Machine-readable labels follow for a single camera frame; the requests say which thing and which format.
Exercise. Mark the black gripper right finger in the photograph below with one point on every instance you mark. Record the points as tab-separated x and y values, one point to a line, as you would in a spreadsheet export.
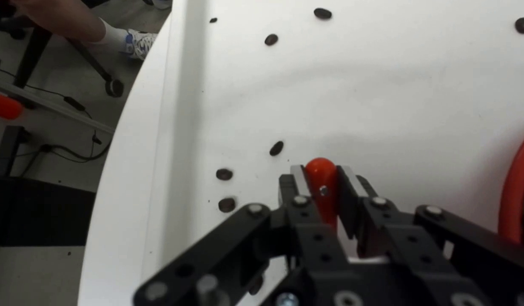
409	244

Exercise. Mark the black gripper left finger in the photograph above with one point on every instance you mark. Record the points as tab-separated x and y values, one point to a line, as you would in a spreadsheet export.
307	239

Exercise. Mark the red bowl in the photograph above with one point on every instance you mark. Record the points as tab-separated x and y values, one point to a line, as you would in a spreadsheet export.
515	193

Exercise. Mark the coffee bean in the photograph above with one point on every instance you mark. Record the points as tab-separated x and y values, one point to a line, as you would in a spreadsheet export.
227	205
226	174
272	40
523	26
277	149
323	13

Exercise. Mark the white rectangular tray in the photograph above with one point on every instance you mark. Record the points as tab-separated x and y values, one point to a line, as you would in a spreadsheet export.
387	103

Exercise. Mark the black floor case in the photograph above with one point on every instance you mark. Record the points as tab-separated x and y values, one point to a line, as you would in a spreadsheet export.
35	210

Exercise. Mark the black office chair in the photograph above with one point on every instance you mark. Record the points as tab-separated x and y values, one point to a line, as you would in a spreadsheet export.
76	53

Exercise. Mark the grey stand leg with clamp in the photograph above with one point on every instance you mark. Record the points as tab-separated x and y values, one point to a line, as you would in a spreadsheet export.
25	104

